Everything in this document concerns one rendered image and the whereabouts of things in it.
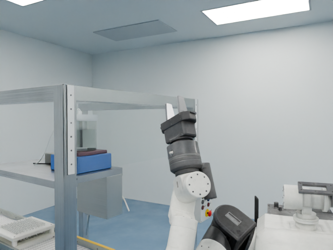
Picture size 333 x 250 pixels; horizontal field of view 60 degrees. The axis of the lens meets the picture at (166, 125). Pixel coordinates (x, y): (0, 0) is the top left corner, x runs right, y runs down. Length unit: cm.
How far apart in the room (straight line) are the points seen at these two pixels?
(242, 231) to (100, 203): 77
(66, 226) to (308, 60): 405
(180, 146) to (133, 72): 493
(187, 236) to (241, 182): 412
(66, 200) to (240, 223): 65
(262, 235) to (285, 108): 383
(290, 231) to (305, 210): 7
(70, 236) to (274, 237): 75
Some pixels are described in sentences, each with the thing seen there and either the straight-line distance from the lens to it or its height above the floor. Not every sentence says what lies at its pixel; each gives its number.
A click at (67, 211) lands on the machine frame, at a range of 121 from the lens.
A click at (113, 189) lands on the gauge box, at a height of 123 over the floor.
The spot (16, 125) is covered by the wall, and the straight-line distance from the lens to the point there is 512.
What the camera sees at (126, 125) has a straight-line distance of 136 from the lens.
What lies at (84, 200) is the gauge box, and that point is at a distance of 153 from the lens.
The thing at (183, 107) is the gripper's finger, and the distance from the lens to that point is 82.
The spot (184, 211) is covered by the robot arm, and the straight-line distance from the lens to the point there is 80.
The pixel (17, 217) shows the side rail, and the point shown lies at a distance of 224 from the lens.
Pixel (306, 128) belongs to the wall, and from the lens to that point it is 459.
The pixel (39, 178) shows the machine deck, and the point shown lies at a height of 132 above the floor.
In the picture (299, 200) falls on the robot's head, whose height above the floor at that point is 135.
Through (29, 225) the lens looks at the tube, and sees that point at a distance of 187.
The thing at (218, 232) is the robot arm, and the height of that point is 125.
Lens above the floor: 157
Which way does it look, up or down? 1 degrees down
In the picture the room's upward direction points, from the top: straight up
